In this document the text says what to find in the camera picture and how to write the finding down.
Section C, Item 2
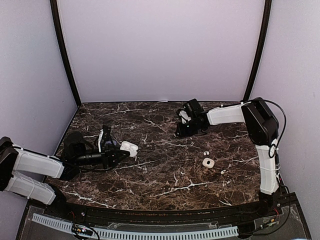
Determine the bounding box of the left black frame post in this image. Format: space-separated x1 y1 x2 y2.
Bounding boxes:
49 0 82 108

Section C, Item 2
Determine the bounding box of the white slotted cable duct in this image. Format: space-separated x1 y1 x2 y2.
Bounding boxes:
31 213 239 240

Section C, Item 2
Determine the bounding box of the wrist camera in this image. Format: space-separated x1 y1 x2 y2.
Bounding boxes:
97 125 111 153
177 98 198 124

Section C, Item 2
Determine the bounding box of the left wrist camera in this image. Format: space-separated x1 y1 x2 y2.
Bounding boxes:
97 125 111 153

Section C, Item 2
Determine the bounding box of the black frame post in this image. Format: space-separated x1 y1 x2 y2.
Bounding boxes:
242 0 273 101
49 0 82 108

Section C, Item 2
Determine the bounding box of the purple round charging case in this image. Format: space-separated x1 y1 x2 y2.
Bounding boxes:
105 140 118 146

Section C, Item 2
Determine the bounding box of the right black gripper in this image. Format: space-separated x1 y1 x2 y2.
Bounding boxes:
176 118 203 138

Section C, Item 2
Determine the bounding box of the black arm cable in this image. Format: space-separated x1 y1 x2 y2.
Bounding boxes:
262 99 291 226
59 137 121 173

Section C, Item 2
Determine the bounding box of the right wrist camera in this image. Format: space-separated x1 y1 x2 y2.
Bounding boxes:
177 98 198 124

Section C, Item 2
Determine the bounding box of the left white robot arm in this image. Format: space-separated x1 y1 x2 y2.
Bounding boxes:
0 131 131 218

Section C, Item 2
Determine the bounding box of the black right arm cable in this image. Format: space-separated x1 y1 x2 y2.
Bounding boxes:
262 99 291 226

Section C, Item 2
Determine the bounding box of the white oval charging case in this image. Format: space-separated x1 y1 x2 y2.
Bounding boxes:
120 141 139 158

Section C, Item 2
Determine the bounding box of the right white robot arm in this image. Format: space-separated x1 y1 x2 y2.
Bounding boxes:
174 97 280 217

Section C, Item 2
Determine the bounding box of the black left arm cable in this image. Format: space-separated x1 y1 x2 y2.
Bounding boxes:
59 137 121 173

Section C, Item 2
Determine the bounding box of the beige square charging case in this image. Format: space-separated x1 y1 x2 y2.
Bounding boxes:
202 157 215 169

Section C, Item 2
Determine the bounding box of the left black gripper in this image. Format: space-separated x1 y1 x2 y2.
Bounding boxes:
74 143 130 170

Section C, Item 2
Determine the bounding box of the black front rail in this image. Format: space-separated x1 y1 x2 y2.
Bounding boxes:
56 202 260 225

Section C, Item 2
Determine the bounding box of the right black frame post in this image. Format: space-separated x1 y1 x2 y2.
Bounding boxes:
242 0 273 101

